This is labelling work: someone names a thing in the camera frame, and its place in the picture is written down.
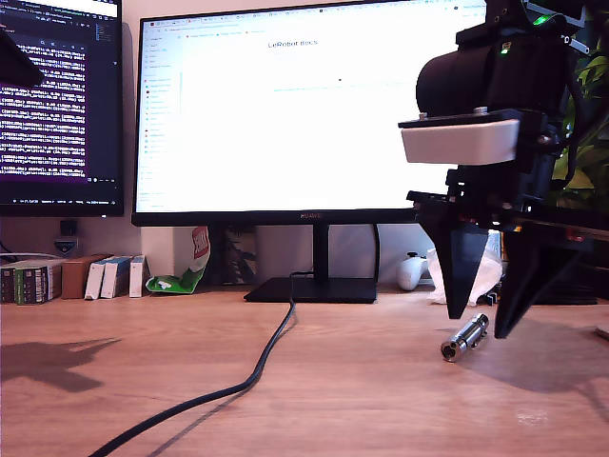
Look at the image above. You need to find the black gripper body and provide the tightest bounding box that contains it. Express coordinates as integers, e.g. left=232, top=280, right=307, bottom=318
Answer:
left=406, top=142, right=596, bottom=253

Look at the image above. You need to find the metallic laser pointer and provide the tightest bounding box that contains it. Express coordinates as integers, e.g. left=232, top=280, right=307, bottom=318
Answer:
left=440, top=312, right=490, bottom=364

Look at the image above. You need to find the white plastic bag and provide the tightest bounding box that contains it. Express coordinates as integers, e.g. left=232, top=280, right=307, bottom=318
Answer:
left=424, top=245, right=504, bottom=307

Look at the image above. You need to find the white game controller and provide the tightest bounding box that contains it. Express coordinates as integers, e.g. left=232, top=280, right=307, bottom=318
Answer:
left=397, top=251, right=430, bottom=292

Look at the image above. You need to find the black monitor with code screen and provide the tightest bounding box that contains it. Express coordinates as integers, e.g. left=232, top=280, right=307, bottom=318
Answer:
left=0, top=0, right=126, bottom=218

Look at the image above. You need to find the green leafy plant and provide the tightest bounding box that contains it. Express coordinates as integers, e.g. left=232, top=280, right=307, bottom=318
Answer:
left=546, top=47, right=609, bottom=209

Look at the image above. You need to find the black monitor with white screen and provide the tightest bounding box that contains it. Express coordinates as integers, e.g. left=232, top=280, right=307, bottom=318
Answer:
left=131, top=0, right=489, bottom=305

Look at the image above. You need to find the dark printed box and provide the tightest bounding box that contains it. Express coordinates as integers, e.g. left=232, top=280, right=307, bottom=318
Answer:
left=0, top=266, right=17, bottom=305

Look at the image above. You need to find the green printed box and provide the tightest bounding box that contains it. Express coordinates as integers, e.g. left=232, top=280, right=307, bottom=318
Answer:
left=13, top=265, right=49, bottom=306

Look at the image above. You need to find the dark patterned bag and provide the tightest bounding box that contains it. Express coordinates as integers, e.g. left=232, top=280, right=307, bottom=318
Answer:
left=208, top=225, right=259, bottom=287

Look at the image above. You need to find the brown cardboard box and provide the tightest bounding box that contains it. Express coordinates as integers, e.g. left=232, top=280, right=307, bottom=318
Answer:
left=60, top=254, right=114, bottom=300

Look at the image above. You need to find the white blue small box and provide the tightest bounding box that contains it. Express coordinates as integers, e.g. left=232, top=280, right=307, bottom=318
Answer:
left=99, top=255, right=133, bottom=300
left=128, top=254, right=147, bottom=299
left=84, top=259, right=109, bottom=301

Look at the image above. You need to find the green red snack bag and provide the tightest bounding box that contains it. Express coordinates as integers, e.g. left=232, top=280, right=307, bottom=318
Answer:
left=145, top=225, right=212, bottom=295

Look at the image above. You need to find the black monitor cable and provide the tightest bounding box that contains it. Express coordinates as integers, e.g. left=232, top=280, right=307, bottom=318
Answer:
left=372, top=223, right=382, bottom=287

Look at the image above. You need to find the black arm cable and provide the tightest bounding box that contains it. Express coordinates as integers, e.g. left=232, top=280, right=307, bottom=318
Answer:
left=563, top=56, right=594, bottom=149

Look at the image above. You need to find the white camera box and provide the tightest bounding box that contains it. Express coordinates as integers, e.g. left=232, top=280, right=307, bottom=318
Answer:
left=398, top=108, right=523, bottom=167

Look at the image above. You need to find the black cable on table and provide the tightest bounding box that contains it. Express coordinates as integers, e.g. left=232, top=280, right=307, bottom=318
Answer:
left=88, top=270, right=315, bottom=457

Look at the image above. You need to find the white cable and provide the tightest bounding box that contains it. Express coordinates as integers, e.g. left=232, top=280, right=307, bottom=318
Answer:
left=0, top=251, right=63, bottom=263

